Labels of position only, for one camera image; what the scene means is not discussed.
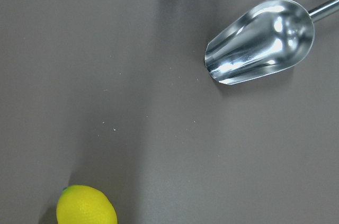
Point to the yellow toy lemon lower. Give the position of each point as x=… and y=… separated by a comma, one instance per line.
x=84, y=204

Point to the metal ice scoop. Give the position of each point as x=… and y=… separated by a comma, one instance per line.
x=273, y=36

